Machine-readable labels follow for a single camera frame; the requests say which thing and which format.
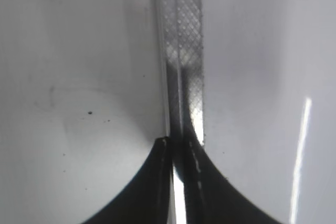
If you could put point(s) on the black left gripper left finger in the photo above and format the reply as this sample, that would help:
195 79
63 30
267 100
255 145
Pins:
146 198

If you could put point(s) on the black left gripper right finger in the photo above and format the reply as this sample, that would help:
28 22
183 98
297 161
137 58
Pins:
209 196

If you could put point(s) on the silver framed whiteboard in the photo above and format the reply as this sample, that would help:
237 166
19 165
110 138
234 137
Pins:
88 85

